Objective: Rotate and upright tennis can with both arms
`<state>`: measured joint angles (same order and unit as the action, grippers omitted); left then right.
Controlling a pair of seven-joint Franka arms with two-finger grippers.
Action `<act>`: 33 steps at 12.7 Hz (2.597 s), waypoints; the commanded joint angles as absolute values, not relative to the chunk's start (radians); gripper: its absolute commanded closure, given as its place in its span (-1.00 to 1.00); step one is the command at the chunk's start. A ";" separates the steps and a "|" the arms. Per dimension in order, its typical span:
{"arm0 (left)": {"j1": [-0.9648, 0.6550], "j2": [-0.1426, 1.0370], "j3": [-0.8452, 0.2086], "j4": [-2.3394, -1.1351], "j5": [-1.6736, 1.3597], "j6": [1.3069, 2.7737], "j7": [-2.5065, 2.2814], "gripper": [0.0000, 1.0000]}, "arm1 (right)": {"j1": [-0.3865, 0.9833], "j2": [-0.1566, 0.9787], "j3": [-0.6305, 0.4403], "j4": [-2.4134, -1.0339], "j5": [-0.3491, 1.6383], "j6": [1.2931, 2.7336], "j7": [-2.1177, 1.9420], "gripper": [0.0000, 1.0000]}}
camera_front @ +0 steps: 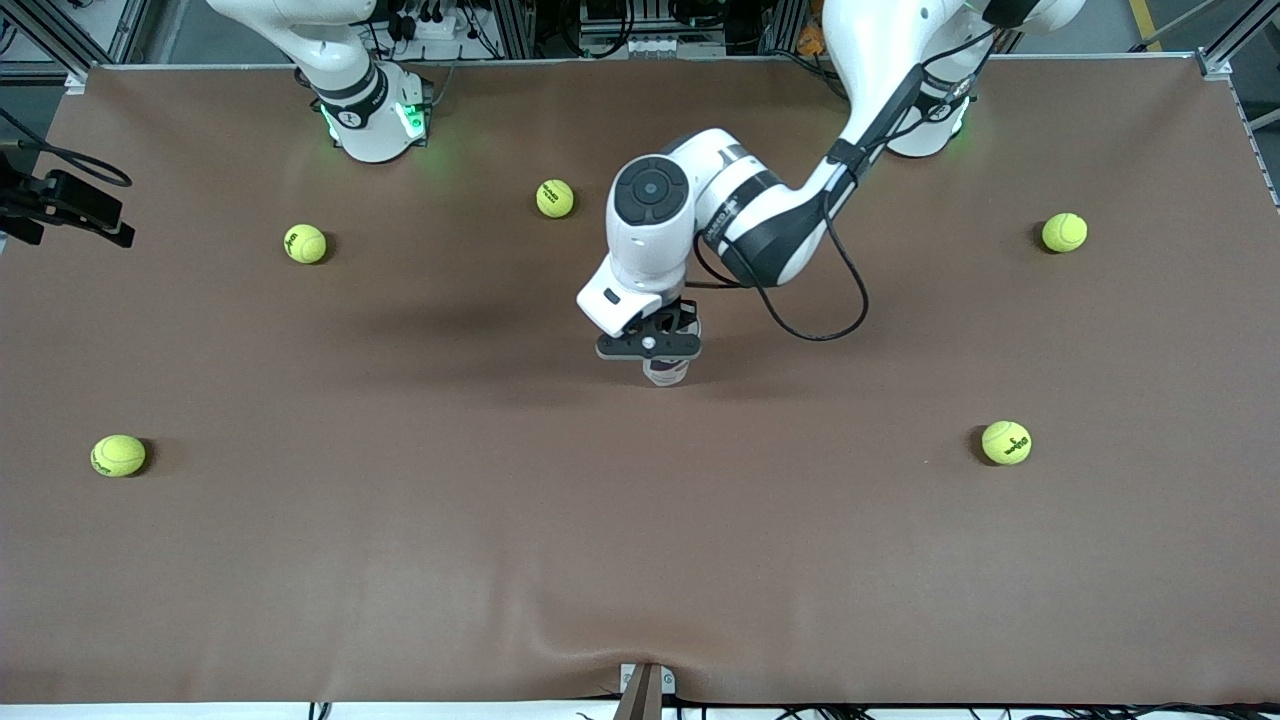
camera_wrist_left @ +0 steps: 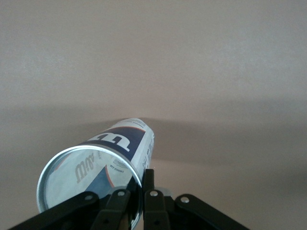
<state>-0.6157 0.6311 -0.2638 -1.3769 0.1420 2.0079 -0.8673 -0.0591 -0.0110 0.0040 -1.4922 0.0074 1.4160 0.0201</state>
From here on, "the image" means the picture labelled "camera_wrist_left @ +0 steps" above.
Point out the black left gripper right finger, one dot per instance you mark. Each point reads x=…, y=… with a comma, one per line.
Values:
x=156, y=210

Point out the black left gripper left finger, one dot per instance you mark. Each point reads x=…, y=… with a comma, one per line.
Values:
x=110, y=210

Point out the white blue tennis ball can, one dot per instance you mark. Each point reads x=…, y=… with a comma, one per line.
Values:
x=84, y=172

